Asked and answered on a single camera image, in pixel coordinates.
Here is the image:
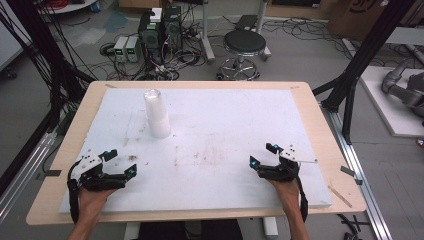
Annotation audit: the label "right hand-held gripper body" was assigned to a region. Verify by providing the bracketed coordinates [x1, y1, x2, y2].
[257, 145, 319, 183]

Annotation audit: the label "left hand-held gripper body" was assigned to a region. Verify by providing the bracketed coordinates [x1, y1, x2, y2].
[67, 153, 130, 193]

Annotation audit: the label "stack of clear plastic cups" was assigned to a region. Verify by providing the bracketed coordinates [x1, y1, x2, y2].
[143, 88, 173, 140]

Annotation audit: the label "person's left hand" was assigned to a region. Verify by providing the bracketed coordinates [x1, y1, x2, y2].
[77, 186, 116, 219]

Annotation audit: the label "person's right hand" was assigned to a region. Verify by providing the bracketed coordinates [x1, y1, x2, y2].
[265, 177, 303, 214]

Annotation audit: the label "wooden table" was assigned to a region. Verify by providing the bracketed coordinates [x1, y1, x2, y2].
[25, 80, 368, 227]

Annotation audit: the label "white foam mat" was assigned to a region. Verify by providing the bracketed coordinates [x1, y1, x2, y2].
[58, 87, 333, 215]

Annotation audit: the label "thin wooden stick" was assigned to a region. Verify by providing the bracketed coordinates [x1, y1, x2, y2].
[327, 184, 353, 209]

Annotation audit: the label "white table leg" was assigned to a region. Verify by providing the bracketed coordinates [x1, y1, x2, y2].
[123, 222, 141, 240]
[262, 216, 280, 240]

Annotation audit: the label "person's dark trousers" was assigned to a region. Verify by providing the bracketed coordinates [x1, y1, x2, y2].
[137, 218, 245, 240]

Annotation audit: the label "grey bench power supply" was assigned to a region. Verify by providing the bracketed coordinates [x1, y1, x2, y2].
[112, 36, 130, 63]
[125, 35, 141, 64]

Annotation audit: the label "black round stool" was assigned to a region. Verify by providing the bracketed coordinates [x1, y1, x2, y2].
[217, 29, 268, 82]

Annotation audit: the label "white floor board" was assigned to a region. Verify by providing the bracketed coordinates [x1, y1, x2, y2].
[359, 65, 424, 139]

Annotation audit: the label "black computer tower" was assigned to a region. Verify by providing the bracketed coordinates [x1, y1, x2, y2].
[137, 11, 165, 66]
[162, 5, 184, 52]

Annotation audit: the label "grey desk leg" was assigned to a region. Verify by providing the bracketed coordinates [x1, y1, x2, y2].
[255, 0, 272, 62]
[200, 0, 217, 65]

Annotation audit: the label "black flat device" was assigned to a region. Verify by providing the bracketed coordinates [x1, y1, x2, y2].
[234, 14, 260, 32]

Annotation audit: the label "small white box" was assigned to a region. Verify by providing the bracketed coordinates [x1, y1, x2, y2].
[149, 7, 164, 24]

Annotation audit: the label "cardboard box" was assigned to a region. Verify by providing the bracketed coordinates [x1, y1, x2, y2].
[327, 0, 424, 42]

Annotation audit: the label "white round table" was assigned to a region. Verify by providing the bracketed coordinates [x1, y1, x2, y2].
[35, 0, 98, 15]

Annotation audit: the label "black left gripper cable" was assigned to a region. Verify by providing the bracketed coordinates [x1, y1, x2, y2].
[67, 164, 82, 224]

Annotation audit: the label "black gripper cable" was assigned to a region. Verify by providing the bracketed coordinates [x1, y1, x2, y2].
[67, 164, 82, 224]
[294, 175, 310, 223]

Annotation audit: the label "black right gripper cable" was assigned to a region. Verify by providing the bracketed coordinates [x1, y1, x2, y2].
[294, 175, 310, 223]

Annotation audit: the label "aluminium floor rail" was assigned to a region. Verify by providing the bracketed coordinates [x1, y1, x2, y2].
[0, 130, 58, 223]
[320, 101, 395, 240]

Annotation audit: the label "tangle of floor cables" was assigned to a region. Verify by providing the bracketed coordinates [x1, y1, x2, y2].
[99, 41, 205, 82]

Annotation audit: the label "black metal frame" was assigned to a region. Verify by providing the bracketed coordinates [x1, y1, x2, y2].
[312, 0, 418, 145]
[0, 0, 98, 198]

